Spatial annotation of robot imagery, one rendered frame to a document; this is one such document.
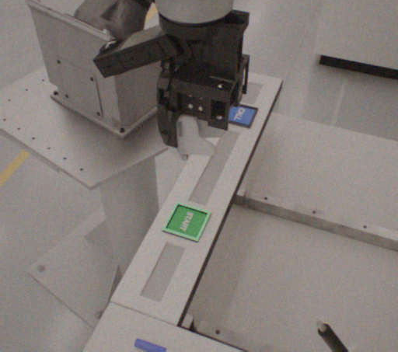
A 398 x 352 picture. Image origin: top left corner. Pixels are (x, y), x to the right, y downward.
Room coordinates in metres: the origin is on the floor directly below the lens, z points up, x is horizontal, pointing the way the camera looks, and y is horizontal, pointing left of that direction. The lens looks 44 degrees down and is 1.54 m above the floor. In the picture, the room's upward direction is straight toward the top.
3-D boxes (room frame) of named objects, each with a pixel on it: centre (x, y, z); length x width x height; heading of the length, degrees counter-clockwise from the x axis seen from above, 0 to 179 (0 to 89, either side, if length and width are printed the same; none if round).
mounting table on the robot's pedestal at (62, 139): (0.91, 0.21, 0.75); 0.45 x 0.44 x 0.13; 52
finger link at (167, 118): (0.42, 0.03, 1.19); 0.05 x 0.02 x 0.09; 159
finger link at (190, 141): (0.42, 0.00, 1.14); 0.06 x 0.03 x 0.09; 69
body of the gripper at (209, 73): (0.43, 0.00, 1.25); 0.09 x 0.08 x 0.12; 69
